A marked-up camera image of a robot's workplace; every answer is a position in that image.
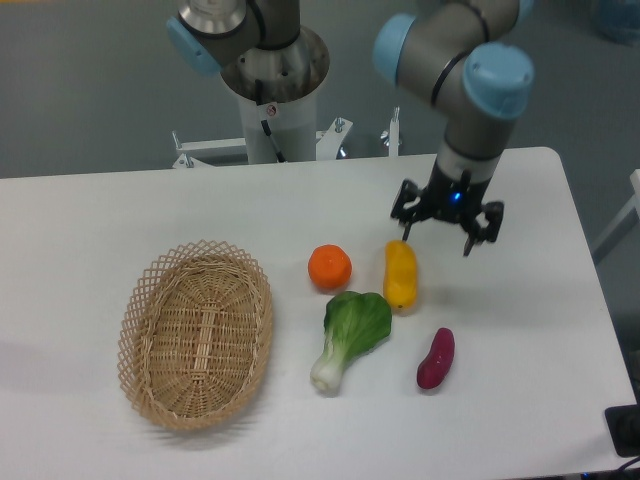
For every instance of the oval wicker basket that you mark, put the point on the oval wicker basket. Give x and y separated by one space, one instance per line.
195 339

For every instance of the white furniture piece right edge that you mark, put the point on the white furniture piece right edge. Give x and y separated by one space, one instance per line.
622 223

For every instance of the purple sweet potato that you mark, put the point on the purple sweet potato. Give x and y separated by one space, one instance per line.
434 368

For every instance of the white metal base frame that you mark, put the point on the white metal base frame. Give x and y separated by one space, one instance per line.
232 151

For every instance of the orange tangerine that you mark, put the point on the orange tangerine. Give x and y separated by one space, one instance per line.
329 267

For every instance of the blue water bottle background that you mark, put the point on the blue water bottle background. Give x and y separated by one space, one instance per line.
617 20

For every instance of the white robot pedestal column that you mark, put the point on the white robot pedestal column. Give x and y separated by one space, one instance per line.
277 132

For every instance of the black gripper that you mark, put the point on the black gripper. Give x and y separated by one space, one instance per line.
454 194

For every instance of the green bok choy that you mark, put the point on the green bok choy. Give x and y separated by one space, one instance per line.
354 324

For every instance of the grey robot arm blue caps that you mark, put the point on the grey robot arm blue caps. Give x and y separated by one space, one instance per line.
453 60

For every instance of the black device at table edge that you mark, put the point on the black device at table edge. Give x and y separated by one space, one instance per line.
623 426

